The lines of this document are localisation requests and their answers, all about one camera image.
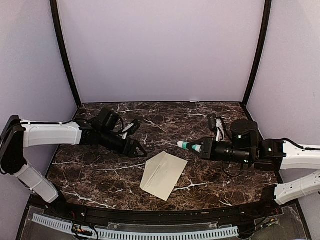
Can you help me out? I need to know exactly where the green white glue stick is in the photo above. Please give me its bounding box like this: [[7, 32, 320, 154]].
[[177, 141, 201, 153]]

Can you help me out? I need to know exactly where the cream paper envelope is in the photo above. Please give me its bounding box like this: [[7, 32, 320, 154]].
[[140, 151, 188, 201]]

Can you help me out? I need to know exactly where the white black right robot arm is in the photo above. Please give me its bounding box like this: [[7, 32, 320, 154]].
[[179, 119, 320, 217]]

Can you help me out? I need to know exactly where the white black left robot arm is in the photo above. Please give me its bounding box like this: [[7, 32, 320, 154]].
[[0, 108, 148, 218]]

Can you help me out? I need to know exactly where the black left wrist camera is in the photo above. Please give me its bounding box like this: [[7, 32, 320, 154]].
[[122, 119, 141, 139]]

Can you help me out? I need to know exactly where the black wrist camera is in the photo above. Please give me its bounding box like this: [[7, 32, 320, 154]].
[[207, 113, 217, 132], [122, 119, 141, 139]]

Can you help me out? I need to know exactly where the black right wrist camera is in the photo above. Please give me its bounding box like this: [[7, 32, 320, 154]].
[[207, 113, 217, 132]]

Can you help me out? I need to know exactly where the black front table rail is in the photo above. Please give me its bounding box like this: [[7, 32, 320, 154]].
[[53, 201, 279, 226]]

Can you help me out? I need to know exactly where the white slotted cable duct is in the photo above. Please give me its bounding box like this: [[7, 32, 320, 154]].
[[32, 213, 239, 240]]

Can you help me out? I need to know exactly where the black right corner frame post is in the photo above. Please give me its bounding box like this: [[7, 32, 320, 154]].
[[241, 0, 272, 109]]

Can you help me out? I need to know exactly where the black corner frame post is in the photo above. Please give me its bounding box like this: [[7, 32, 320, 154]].
[[49, 0, 82, 108], [241, 0, 272, 109]]

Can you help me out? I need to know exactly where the black left corner frame post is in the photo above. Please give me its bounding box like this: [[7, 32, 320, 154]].
[[49, 0, 82, 108]]

